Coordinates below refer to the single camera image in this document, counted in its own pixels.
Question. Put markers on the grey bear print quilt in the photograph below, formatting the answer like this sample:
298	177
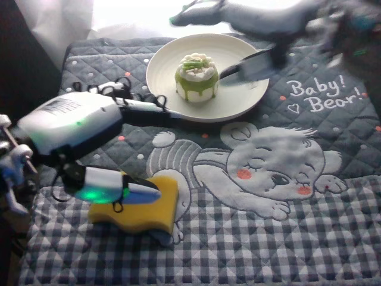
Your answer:
238	238

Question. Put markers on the yellow green wavy sponge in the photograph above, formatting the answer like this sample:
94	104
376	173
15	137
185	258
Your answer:
143	220

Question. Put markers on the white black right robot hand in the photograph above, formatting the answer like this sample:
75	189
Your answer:
268	21

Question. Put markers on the round cream plate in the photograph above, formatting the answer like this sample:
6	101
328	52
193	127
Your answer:
238	98

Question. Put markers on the white curtain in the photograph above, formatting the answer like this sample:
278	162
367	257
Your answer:
56	26

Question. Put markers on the green white toy cake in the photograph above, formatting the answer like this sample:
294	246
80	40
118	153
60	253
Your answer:
198	86

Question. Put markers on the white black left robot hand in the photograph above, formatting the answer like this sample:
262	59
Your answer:
71	122

